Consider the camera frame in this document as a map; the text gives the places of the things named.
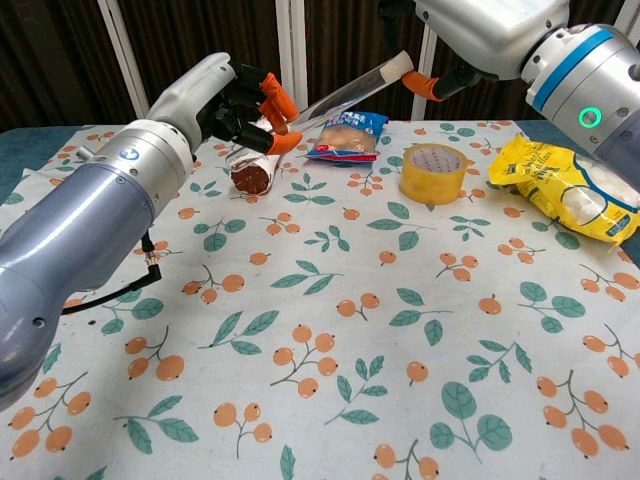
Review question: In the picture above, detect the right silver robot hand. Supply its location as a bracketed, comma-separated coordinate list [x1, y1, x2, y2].
[379, 0, 571, 104]

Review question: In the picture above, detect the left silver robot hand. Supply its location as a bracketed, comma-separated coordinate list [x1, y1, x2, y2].
[147, 52, 304, 159]

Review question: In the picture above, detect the small white stopper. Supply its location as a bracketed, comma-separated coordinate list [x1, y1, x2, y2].
[379, 52, 415, 82]

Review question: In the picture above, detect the clear glass test tube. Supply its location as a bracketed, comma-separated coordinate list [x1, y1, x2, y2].
[224, 52, 415, 174]

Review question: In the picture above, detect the clear packing tape roll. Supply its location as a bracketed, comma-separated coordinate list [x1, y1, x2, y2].
[399, 142, 470, 205]

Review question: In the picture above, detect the blue snack bag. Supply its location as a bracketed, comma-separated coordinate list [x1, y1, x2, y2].
[304, 110, 390, 164]

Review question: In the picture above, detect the yellow marshmallow bag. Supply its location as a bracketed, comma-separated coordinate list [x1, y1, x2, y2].
[488, 132, 640, 246]

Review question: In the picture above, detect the floral printed tablecloth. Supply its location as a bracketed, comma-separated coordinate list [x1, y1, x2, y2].
[0, 119, 640, 480]

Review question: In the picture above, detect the white screen frame post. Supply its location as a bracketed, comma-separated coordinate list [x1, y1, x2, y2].
[274, 0, 309, 122]
[612, 0, 635, 31]
[410, 19, 444, 121]
[97, 0, 154, 124]

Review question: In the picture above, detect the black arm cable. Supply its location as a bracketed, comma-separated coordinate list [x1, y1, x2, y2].
[62, 234, 164, 316]

